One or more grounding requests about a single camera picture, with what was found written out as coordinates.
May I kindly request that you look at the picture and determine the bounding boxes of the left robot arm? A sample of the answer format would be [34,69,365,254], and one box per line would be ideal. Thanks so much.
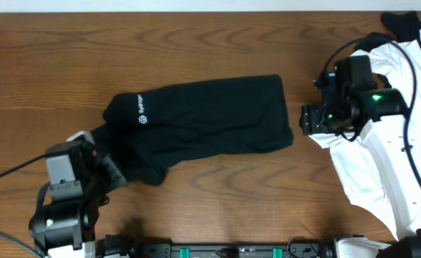
[29,139,128,257]

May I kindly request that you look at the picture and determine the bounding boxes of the black garment at corner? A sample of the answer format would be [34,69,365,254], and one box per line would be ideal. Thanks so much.
[354,11,421,52]

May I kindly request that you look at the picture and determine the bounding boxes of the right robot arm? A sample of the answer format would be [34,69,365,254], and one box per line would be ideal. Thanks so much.
[300,56,421,257]

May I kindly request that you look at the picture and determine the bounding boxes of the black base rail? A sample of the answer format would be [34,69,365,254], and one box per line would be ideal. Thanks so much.
[95,234,394,258]

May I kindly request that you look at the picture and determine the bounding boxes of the white shirt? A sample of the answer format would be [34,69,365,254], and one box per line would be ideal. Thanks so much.
[312,30,421,239]

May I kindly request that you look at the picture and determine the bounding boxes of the black Sydrogen t-shirt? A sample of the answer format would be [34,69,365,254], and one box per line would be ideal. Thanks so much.
[92,75,293,185]

